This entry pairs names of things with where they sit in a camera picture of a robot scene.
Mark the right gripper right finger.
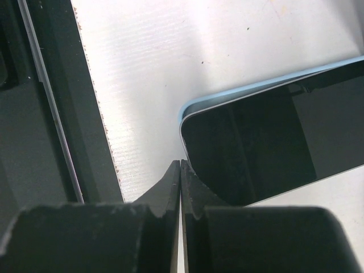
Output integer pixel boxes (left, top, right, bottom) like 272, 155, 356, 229
180, 160, 362, 272

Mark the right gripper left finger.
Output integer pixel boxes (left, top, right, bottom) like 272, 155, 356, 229
1, 160, 181, 272

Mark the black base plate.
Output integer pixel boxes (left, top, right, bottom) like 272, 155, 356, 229
1, 1, 123, 230

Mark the light blue phone face down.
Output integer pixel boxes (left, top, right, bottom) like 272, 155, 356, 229
181, 61, 363, 205

